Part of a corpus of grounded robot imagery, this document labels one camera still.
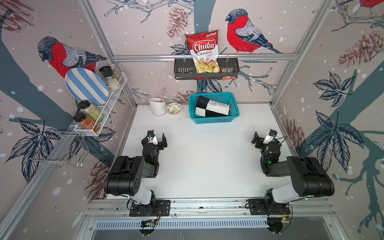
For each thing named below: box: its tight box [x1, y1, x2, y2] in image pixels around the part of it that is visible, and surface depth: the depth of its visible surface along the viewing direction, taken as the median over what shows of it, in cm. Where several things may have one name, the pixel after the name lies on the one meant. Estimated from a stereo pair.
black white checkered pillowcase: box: [195, 95, 231, 117], surface depth 109 cm
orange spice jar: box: [73, 112, 101, 135], surface depth 62 cm
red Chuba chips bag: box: [185, 29, 221, 80], surface depth 83 cm
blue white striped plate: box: [64, 67, 109, 106], surface depth 72 cm
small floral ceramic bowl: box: [166, 102, 182, 116], surface depth 118 cm
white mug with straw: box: [148, 91, 167, 117], surface depth 112 cm
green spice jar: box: [76, 100, 104, 124], surface depth 67 cm
